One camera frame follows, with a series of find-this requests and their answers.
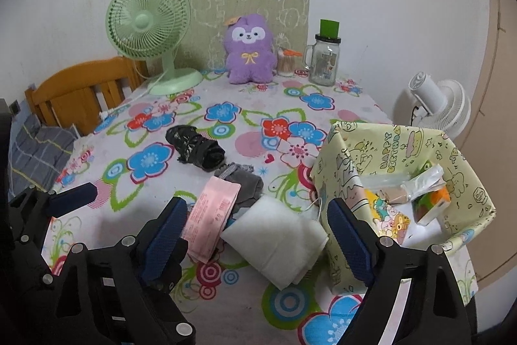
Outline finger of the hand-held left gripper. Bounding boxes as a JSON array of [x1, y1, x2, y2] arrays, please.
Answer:
[[8, 183, 98, 232], [157, 244, 196, 345]]

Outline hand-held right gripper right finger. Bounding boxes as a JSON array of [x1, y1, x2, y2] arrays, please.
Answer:
[[326, 197, 469, 345]]

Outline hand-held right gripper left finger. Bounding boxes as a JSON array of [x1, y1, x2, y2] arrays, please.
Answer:
[[50, 196, 189, 345]]

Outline pink packet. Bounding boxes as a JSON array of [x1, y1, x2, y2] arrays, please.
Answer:
[[181, 176, 242, 264]]

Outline transparent plastic pouch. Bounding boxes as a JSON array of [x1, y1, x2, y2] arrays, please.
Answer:
[[364, 171, 408, 192]]

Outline white cloth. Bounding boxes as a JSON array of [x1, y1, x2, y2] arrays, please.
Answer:
[[221, 195, 329, 291]]

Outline black plastic bag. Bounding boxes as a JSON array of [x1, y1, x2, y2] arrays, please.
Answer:
[[165, 124, 226, 173]]

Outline grey socks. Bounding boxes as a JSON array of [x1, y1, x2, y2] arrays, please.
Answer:
[[213, 162, 264, 218]]

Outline green tissue packet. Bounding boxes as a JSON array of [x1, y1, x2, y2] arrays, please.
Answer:
[[411, 163, 452, 226]]

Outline yellow printed box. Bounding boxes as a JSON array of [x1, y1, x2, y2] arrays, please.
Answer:
[[310, 121, 497, 295]]

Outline clear plastic bag pack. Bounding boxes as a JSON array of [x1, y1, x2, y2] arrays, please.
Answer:
[[402, 164, 446, 202]]

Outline grey plaid pillow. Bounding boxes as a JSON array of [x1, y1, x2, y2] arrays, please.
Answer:
[[9, 114, 77, 200]]

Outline white fan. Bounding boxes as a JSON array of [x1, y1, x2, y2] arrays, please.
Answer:
[[394, 71, 472, 141]]

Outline purple plush toy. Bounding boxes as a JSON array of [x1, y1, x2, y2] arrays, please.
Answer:
[[225, 14, 276, 84]]

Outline glass jar with green lid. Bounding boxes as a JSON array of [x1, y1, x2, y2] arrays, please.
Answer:
[[302, 19, 341, 87]]

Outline cotton swab jar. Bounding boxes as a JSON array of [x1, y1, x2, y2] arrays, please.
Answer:
[[277, 46, 303, 78]]

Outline beige door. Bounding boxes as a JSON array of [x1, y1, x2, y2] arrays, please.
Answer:
[[470, 0, 517, 291]]

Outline green desk fan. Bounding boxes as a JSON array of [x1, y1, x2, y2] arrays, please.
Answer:
[[106, 0, 204, 96]]

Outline printed cardboard board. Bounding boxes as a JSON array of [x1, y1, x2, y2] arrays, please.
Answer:
[[180, 0, 311, 73]]

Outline white fan power cable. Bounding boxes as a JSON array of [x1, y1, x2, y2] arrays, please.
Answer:
[[98, 70, 168, 120]]

